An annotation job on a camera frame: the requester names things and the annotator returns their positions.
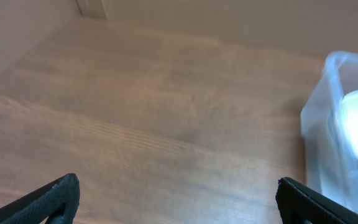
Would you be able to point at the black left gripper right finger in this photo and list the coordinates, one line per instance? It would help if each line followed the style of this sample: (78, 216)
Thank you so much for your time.
(299, 204)

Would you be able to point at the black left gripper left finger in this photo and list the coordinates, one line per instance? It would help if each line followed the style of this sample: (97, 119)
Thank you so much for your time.
(56, 202)

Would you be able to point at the clear plastic storage container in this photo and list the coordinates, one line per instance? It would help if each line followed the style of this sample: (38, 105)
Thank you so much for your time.
(331, 165)

